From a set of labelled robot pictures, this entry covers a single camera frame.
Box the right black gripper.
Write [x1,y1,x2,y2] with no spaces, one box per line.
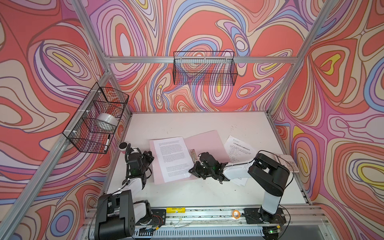
[188,161,214,180]

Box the pink folder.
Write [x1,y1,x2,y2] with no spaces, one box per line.
[150,130,230,185]

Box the printed paper sheet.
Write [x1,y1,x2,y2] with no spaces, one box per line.
[231,178,248,187]
[151,137,194,185]
[224,136,258,164]

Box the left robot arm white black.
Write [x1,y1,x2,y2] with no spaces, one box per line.
[93,142,154,240]

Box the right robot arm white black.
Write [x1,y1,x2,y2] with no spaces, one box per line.
[189,150,290,224]

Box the metal folder clip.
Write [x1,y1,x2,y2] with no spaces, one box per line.
[190,149,198,164]

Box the pink cup with black lid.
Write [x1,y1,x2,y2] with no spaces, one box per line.
[119,142,131,154]

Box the black marker in basket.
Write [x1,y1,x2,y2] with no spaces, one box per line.
[104,135,111,153]

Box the white tape roll in basket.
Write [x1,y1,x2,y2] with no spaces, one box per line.
[96,113,118,132]

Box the yellow label block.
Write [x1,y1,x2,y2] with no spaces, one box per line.
[166,207,186,214]

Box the black wire basket left wall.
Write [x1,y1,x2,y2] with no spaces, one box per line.
[63,83,129,154]

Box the black wire basket wall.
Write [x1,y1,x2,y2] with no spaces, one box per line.
[63,83,129,154]
[173,50,238,86]

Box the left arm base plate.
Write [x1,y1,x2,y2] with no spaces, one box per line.
[142,209,167,227]

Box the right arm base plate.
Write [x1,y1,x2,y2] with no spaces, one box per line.
[242,208,287,226]

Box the black wire basket back wall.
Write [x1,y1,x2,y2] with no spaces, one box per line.
[173,50,238,86]

